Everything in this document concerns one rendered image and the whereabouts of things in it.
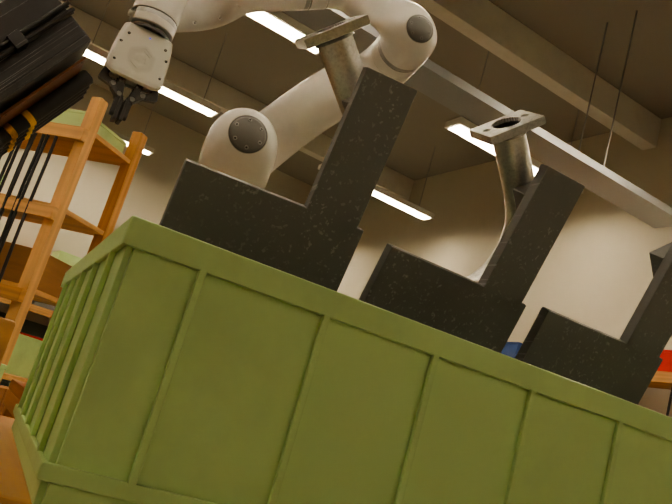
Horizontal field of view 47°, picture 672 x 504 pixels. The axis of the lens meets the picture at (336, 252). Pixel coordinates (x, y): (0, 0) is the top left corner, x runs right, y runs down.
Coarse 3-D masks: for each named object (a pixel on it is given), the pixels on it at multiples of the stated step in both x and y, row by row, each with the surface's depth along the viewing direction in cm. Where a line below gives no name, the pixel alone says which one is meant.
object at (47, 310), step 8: (56, 256) 983; (64, 256) 978; (72, 256) 984; (72, 264) 983; (8, 304) 936; (32, 304) 952; (40, 304) 960; (48, 304) 965; (40, 312) 952; (48, 312) 956; (32, 336) 953; (0, 384) 969
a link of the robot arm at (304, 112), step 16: (368, 48) 152; (368, 64) 150; (384, 64) 147; (304, 80) 142; (320, 80) 140; (400, 80) 151; (288, 96) 140; (304, 96) 139; (320, 96) 139; (272, 112) 141; (288, 112) 139; (304, 112) 138; (320, 112) 139; (336, 112) 141; (288, 128) 140; (304, 128) 140; (320, 128) 141; (288, 144) 142; (304, 144) 143
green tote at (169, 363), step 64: (128, 256) 45; (192, 256) 46; (64, 320) 62; (128, 320) 45; (192, 320) 46; (256, 320) 48; (320, 320) 50; (384, 320) 51; (64, 384) 47; (128, 384) 44; (192, 384) 46; (256, 384) 47; (320, 384) 49; (384, 384) 51; (448, 384) 53; (512, 384) 55; (576, 384) 57; (64, 448) 42; (128, 448) 44; (192, 448) 45; (256, 448) 47; (320, 448) 49; (384, 448) 50; (448, 448) 52; (512, 448) 55; (576, 448) 57; (640, 448) 59
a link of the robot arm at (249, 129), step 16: (240, 112) 127; (256, 112) 129; (224, 128) 126; (240, 128) 125; (256, 128) 126; (272, 128) 129; (208, 144) 126; (224, 144) 125; (240, 144) 125; (256, 144) 126; (272, 144) 128; (208, 160) 126; (224, 160) 126; (240, 160) 126; (256, 160) 126; (272, 160) 129; (240, 176) 127; (256, 176) 128
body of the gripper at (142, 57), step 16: (128, 32) 132; (144, 32) 134; (160, 32) 134; (112, 48) 131; (128, 48) 132; (144, 48) 133; (160, 48) 135; (112, 64) 130; (128, 64) 132; (144, 64) 133; (160, 64) 134; (128, 80) 133; (144, 80) 133; (160, 80) 134
